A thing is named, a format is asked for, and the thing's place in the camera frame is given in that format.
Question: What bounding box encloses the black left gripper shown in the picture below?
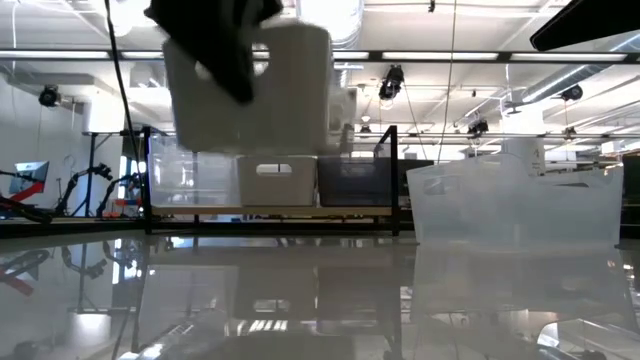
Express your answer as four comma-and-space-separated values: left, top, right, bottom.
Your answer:
144, 0, 284, 105

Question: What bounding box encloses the grey translucent plastic basket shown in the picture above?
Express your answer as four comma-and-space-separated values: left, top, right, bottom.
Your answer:
317, 143, 400, 196
316, 156, 401, 208

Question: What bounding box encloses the black hanging ceiling device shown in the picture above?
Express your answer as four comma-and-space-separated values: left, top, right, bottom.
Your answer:
466, 118, 491, 139
37, 83, 62, 109
377, 63, 407, 102
558, 82, 585, 103

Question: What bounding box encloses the long ceiling light strip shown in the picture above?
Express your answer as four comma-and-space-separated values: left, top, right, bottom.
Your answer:
0, 48, 640, 64

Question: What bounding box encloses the black T-shaped stand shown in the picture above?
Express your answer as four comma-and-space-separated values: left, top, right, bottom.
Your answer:
82, 129, 151, 219

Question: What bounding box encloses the grey monitor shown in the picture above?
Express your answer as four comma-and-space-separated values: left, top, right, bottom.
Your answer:
8, 159, 51, 197

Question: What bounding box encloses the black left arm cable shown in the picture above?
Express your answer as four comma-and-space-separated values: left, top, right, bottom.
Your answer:
102, 0, 147, 151

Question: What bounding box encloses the thin hanging cable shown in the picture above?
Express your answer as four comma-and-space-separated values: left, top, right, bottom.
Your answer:
436, 0, 459, 166

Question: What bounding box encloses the wooden shelf with black frame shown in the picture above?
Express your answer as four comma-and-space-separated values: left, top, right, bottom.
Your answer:
140, 124, 402, 237

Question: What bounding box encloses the black aluminium table frame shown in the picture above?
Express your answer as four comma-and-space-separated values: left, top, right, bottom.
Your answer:
0, 218, 640, 239

